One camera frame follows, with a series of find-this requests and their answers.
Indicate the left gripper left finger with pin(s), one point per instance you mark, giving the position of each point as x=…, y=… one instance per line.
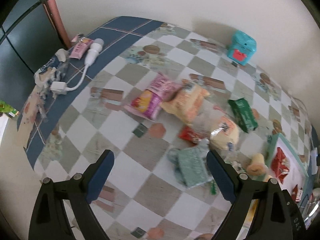
x=49, y=218

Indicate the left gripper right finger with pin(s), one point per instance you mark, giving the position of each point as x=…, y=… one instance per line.
x=271, y=219

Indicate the red white snack packet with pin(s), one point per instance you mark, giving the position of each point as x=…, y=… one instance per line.
x=280, y=165

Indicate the round bun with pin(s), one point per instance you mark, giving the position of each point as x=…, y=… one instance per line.
x=257, y=166

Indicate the green white pastry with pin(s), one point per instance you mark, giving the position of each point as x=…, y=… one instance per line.
x=213, y=187

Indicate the pale yellow bread bag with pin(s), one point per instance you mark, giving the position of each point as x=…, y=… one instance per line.
x=221, y=131

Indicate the red peanut snack packet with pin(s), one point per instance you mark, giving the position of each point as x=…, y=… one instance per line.
x=188, y=134

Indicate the orange bread bag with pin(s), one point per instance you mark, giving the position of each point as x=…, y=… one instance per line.
x=187, y=102

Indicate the pink snack bag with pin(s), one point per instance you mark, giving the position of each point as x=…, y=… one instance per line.
x=148, y=104

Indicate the white tray teal rim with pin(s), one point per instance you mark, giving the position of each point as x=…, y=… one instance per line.
x=290, y=164

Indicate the crumpled paper wrappers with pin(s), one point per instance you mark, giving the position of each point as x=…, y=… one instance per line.
x=54, y=70

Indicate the dark green snack packet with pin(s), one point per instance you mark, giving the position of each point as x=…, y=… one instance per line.
x=243, y=114

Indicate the checkered tablecloth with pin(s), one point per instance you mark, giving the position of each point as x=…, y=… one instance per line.
x=142, y=191

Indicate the teal cube toy box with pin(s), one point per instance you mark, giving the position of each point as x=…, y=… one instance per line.
x=242, y=48

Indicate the white plug with cable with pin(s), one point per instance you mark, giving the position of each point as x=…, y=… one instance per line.
x=59, y=87

